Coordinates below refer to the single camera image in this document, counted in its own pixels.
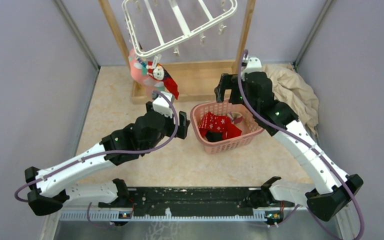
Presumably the red patterned sock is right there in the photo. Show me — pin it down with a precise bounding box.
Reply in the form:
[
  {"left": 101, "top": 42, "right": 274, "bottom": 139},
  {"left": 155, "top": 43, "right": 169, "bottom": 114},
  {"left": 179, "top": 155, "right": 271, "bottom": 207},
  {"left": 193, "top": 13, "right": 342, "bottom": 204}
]
[{"left": 198, "top": 112, "right": 232, "bottom": 138}]

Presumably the striped maroon purple sock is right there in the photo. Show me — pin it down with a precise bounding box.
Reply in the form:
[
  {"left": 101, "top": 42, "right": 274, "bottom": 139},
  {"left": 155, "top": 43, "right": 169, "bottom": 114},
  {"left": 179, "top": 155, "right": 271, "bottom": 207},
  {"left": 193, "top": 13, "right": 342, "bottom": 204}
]
[{"left": 227, "top": 112, "right": 244, "bottom": 125}]

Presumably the pink plastic laundry basket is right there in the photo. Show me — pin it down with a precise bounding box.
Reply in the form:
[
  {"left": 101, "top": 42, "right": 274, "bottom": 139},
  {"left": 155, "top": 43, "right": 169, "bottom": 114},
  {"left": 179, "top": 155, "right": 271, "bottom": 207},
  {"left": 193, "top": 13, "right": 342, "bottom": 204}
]
[{"left": 190, "top": 100, "right": 264, "bottom": 154}]

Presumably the red plain sock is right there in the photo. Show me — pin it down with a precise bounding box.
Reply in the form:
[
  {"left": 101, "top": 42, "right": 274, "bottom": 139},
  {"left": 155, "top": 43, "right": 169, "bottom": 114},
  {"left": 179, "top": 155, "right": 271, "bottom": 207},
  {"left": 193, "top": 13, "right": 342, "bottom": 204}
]
[{"left": 223, "top": 122, "right": 242, "bottom": 140}]

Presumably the red snowman face sock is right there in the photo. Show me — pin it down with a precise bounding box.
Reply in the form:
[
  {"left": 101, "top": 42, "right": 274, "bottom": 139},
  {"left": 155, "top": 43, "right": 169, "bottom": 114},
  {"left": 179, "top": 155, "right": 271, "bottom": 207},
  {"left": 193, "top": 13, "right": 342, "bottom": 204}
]
[{"left": 146, "top": 61, "right": 179, "bottom": 100}]

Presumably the pink sock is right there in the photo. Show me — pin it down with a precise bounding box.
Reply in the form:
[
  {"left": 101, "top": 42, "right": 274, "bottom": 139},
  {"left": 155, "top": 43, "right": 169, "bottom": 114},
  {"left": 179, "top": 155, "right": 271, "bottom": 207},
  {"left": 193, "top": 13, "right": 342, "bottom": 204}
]
[{"left": 128, "top": 48, "right": 166, "bottom": 95}]

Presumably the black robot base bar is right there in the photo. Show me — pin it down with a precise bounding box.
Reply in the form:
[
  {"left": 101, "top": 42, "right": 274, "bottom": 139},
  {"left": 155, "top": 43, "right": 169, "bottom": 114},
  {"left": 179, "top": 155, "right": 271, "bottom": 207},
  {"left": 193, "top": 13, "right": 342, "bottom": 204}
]
[{"left": 59, "top": 185, "right": 284, "bottom": 228}]

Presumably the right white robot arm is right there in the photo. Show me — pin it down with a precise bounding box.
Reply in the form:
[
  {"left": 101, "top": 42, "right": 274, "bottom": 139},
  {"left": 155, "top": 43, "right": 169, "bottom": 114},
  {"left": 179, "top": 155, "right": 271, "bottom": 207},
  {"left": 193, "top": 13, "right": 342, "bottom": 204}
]
[{"left": 214, "top": 72, "right": 364, "bottom": 222}]

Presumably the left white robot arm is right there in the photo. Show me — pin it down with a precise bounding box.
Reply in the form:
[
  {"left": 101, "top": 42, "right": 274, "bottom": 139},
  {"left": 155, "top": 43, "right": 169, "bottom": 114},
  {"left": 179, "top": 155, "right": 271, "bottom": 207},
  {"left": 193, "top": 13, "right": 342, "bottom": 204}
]
[{"left": 24, "top": 110, "right": 191, "bottom": 216}]

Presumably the white plastic clip hanger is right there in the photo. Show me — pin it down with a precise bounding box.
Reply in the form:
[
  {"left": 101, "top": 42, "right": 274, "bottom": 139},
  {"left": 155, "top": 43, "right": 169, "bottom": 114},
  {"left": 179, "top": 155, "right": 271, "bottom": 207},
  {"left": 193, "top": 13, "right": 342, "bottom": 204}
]
[{"left": 121, "top": 0, "right": 238, "bottom": 58}]

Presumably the beige crumpled cloth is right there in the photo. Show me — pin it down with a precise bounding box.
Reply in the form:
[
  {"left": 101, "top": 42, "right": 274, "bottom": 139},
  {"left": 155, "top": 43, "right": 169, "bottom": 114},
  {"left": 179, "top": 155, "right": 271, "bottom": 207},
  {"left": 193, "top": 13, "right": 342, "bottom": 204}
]
[{"left": 261, "top": 63, "right": 319, "bottom": 135}]

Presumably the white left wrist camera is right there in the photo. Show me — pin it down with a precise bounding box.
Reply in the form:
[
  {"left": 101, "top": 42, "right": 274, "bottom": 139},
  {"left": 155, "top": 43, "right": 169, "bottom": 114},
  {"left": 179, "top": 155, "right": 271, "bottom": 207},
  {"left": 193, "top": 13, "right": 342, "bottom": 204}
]
[{"left": 152, "top": 91, "right": 175, "bottom": 118}]

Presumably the wooden drying rack frame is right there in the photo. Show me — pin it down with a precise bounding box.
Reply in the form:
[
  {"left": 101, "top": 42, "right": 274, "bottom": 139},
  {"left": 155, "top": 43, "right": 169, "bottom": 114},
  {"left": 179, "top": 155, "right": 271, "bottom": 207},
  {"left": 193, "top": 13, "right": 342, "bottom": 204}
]
[{"left": 98, "top": 0, "right": 256, "bottom": 102}]

